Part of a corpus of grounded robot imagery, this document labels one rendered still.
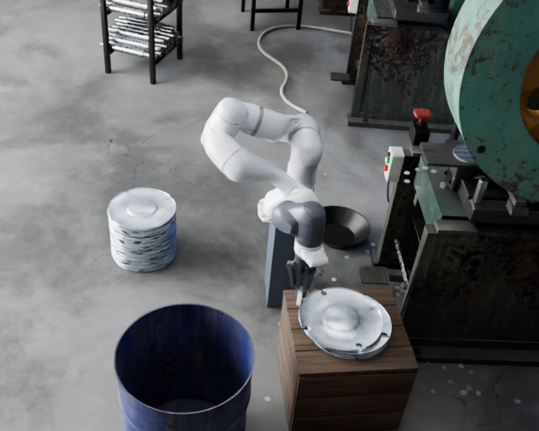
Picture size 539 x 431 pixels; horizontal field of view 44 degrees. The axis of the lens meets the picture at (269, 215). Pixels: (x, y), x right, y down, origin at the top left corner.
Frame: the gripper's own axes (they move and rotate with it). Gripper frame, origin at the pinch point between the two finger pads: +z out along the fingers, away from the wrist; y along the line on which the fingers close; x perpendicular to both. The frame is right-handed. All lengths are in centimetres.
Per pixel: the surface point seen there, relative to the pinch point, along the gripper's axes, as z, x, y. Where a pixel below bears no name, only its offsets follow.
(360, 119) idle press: 38, -196, 25
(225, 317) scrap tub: -3.8, 23.6, 17.9
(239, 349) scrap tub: 4.8, 26.9, 11.0
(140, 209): 17, -36, 84
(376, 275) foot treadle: 26, -50, -19
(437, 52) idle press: -8, -211, -9
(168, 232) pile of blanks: 23, -34, 70
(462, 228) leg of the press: -22, -33, -45
